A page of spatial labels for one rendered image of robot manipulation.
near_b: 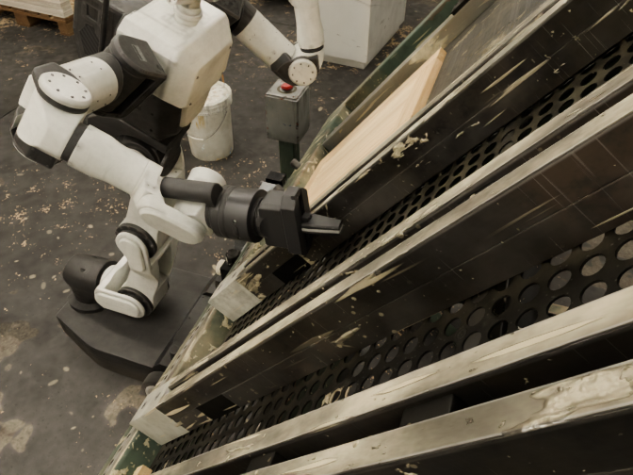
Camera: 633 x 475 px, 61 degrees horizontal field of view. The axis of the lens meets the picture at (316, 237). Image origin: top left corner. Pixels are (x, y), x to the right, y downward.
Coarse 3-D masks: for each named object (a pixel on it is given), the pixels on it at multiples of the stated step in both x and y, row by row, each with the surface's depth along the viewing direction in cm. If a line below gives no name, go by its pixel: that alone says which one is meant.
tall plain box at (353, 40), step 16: (320, 0) 372; (336, 0) 367; (352, 0) 362; (368, 0) 358; (384, 0) 384; (400, 0) 419; (320, 16) 379; (336, 16) 374; (352, 16) 369; (368, 16) 365; (384, 16) 394; (400, 16) 432; (336, 32) 382; (352, 32) 377; (368, 32) 372; (384, 32) 405; (336, 48) 390; (352, 48) 384; (368, 48) 382; (352, 64) 396
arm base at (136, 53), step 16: (112, 48) 103; (128, 48) 105; (144, 48) 110; (128, 64) 103; (144, 64) 106; (160, 64) 112; (144, 80) 111; (160, 80) 111; (128, 96) 113; (144, 96) 113; (96, 112) 109; (112, 112) 112; (128, 112) 115
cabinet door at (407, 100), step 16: (432, 64) 119; (416, 80) 121; (432, 80) 114; (400, 96) 126; (416, 96) 110; (384, 112) 129; (400, 112) 114; (416, 112) 104; (368, 128) 132; (384, 128) 116; (352, 144) 135; (368, 144) 119; (336, 160) 138; (352, 160) 121; (320, 176) 142; (336, 176) 124; (320, 192) 127
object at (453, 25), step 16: (480, 0) 121; (464, 16) 125; (448, 32) 128; (416, 48) 138; (432, 48) 132; (400, 64) 142; (416, 64) 136; (384, 80) 146; (400, 80) 140; (368, 96) 150; (384, 96) 145; (352, 112) 155; (368, 112) 150; (336, 128) 160; (352, 128) 155; (336, 144) 160
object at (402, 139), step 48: (576, 0) 55; (624, 0) 54; (528, 48) 60; (576, 48) 58; (480, 96) 65; (528, 96) 63; (384, 144) 79; (432, 144) 72; (336, 192) 84; (384, 192) 80; (336, 240) 90; (240, 288) 107
